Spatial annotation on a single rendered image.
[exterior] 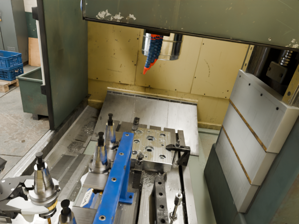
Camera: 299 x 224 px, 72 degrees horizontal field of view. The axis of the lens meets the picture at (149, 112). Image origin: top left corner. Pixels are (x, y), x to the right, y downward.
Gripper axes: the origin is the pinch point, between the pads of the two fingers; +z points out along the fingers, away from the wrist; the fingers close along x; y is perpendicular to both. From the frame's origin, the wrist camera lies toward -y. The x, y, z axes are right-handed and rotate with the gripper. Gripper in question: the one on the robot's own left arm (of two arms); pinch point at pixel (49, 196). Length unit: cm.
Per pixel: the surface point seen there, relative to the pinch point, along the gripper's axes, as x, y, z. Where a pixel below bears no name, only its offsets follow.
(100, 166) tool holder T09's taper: -9.2, -3.3, 10.1
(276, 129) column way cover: -28, -12, 65
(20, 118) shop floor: -211, 119, -164
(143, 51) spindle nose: -48, -28, 16
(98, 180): -5.4, -1.7, 10.7
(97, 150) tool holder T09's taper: -9.8, -7.9, 9.0
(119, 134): -28.1, -1.3, 11.9
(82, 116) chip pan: -128, 53, -40
